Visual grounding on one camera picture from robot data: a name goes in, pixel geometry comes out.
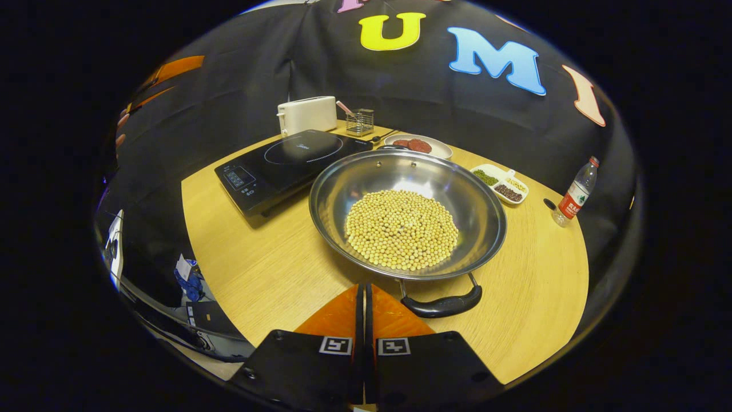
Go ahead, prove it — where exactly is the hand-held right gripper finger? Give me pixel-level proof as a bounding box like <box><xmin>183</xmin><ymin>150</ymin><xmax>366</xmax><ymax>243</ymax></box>
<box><xmin>366</xmin><ymin>283</ymin><xmax>504</xmax><ymax>408</ymax></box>
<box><xmin>229</xmin><ymin>284</ymin><xmax>365</xmax><ymax>410</ymax></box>

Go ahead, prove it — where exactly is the steel pot with black handles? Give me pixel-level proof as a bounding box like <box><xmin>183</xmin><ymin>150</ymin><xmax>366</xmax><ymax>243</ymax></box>
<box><xmin>309</xmin><ymin>145</ymin><xmax>508</xmax><ymax>319</ymax></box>

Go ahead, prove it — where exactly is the black induction cooktop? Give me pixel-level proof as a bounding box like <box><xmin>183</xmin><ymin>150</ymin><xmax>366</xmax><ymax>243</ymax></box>
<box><xmin>214</xmin><ymin>129</ymin><xmax>373</xmax><ymax>217</ymax></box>

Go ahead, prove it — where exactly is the pile of soybeans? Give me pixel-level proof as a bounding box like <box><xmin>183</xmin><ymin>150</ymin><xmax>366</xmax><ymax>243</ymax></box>
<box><xmin>344</xmin><ymin>189</ymin><xmax>460</xmax><ymax>271</ymax></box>

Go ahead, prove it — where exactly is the white toaster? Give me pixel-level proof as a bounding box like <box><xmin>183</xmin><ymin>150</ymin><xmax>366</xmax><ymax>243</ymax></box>
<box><xmin>277</xmin><ymin>96</ymin><xmax>338</xmax><ymax>137</ymax></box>

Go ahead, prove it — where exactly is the black box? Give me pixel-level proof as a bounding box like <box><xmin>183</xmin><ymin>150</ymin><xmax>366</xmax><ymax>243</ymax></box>
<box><xmin>186</xmin><ymin>300</ymin><xmax>241</xmax><ymax>338</ymax></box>

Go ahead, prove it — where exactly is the blue cloth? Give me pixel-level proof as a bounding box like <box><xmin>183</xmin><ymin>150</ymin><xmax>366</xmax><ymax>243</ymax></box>
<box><xmin>174</xmin><ymin>255</ymin><xmax>204</xmax><ymax>302</ymax></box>

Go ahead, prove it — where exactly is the round white plate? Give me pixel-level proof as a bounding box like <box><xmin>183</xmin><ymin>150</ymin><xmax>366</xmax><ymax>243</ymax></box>
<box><xmin>383</xmin><ymin>133</ymin><xmax>453</xmax><ymax>161</ymax></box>

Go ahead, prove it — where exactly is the white divided dish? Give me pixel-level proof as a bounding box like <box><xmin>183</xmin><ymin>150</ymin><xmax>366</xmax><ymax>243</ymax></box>
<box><xmin>470</xmin><ymin>164</ymin><xmax>530</xmax><ymax>205</ymax></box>

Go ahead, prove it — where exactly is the black backdrop cloth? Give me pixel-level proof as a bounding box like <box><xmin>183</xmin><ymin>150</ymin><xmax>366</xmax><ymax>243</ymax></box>
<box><xmin>94</xmin><ymin>0</ymin><xmax>638</xmax><ymax>312</ymax></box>

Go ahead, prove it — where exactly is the clear water bottle red label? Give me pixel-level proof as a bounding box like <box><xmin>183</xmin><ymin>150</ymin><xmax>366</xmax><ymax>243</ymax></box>
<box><xmin>552</xmin><ymin>156</ymin><xmax>600</xmax><ymax>228</ymax></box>

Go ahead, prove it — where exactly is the wire mesh basket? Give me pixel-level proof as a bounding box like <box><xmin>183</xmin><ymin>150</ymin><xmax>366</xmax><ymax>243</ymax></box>
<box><xmin>345</xmin><ymin>108</ymin><xmax>375</xmax><ymax>137</ymax></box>

